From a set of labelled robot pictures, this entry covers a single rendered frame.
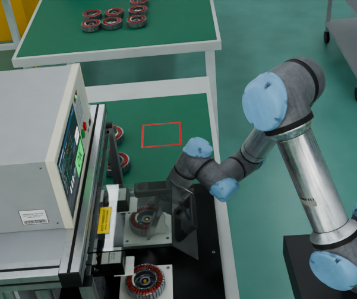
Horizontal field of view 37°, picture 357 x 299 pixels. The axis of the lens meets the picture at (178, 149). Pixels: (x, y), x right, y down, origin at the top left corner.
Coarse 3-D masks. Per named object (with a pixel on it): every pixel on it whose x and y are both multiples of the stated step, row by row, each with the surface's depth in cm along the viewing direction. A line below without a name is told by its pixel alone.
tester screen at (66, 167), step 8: (72, 112) 136; (72, 120) 135; (72, 128) 134; (72, 136) 134; (64, 144) 124; (72, 144) 133; (64, 152) 124; (64, 160) 123; (72, 160) 131; (64, 168) 122; (72, 168) 131; (64, 176) 122; (64, 184) 121; (72, 192) 129; (72, 208) 127
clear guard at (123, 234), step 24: (96, 192) 144; (120, 192) 143; (144, 192) 142; (168, 192) 141; (96, 216) 136; (120, 216) 136; (144, 216) 135; (168, 216) 134; (96, 240) 130; (120, 240) 129; (144, 240) 128; (168, 240) 128; (192, 240) 133
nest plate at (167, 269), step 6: (162, 270) 157; (168, 270) 157; (168, 276) 155; (168, 282) 153; (120, 288) 153; (168, 288) 152; (120, 294) 151; (126, 294) 151; (162, 294) 150; (168, 294) 150
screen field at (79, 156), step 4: (80, 140) 142; (80, 144) 142; (80, 148) 141; (80, 152) 141; (80, 156) 140; (76, 160) 135; (80, 160) 140; (76, 164) 135; (80, 164) 140; (80, 168) 139
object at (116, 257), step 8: (104, 256) 145; (112, 256) 144; (120, 256) 144; (128, 256) 149; (104, 264) 142; (112, 264) 142; (120, 264) 142; (128, 264) 147; (96, 272) 143; (104, 272) 143; (112, 272) 143; (120, 272) 144; (128, 272) 145
